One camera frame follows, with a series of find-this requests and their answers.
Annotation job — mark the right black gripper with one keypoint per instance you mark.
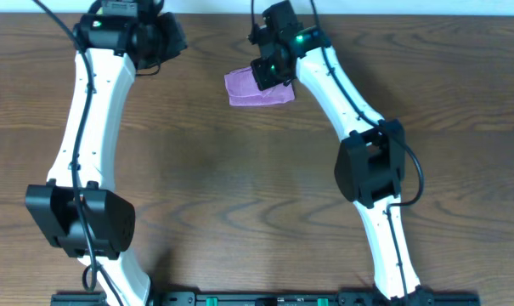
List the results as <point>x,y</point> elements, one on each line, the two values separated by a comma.
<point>264,81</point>

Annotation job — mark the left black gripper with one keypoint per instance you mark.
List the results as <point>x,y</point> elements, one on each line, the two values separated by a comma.
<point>177,39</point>

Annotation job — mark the purple microfiber cloth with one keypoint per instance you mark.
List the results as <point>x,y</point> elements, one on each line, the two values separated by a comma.
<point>243,91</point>

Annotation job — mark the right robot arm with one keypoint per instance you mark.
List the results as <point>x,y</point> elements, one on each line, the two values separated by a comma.
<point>370,165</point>

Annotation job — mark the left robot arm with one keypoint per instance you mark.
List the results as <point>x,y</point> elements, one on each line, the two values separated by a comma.
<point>77,208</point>

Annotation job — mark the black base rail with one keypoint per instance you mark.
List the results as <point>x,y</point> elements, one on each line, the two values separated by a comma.
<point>418,298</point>

